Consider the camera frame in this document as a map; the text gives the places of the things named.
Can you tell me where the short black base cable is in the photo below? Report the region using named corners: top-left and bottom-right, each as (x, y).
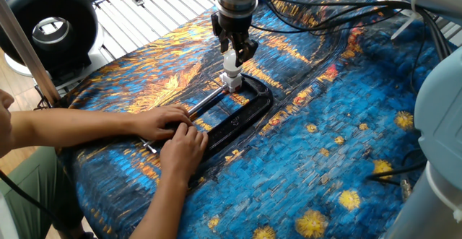
top-left (366, 148), bottom-right (429, 186)

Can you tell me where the person's right hand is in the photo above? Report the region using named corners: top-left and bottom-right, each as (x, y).
top-left (158, 122), bottom-right (210, 186)

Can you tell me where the black C-clamp with silver screw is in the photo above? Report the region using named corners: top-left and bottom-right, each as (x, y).
top-left (139, 73), bottom-right (274, 160)

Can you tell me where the white plug socket adapter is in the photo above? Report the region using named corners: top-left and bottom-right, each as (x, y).
top-left (219, 71), bottom-right (244, 94)

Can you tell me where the white light bulb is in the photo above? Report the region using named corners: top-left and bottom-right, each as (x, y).
top-left (222, 49), bottom-right (245, 79)

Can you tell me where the person's left hand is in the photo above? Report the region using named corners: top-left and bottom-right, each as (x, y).
top-left (131, 104), bottom-right (194, 142)

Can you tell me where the starry night print tablecloth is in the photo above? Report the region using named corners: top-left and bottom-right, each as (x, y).
top-left (57, 0), bottom-right (458, 239)

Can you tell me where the green trousers leg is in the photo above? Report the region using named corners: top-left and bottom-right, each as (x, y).
top-left (0, 146), bottom-right (87, 239)

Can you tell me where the thick black cable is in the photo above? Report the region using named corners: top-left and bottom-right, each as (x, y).
top-left (0, 170), bottom-right (58, 227)

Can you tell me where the black wrist cable bundle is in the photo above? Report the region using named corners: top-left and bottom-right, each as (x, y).
top-left (250, 0), bottom-right (452, 62)

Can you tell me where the grey metal post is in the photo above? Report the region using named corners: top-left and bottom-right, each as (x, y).
top-left (0, 0), bottom-right (62, 106)

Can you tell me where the white shirt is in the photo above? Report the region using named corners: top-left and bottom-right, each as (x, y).
top-left (0, 191), bottom-right (19, 239)

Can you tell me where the tangled thin black cable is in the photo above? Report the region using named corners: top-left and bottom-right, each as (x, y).
top-left (32, 86), bottom-right (55, 110)

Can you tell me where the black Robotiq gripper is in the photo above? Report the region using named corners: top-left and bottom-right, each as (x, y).
top-left (210, 10), bottom-right (259, 69)

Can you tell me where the black round ring fan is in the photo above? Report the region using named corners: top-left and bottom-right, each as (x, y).
top-left (0, 0), bottom-right (105, 79)

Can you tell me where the person's left forearm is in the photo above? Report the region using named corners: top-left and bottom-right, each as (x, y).
top-left (9, 108), bottom-right (145, 149)

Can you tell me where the person's right forearm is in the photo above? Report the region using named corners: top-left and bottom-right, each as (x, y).
top-left (128, 176), bottom-right (193, 239)

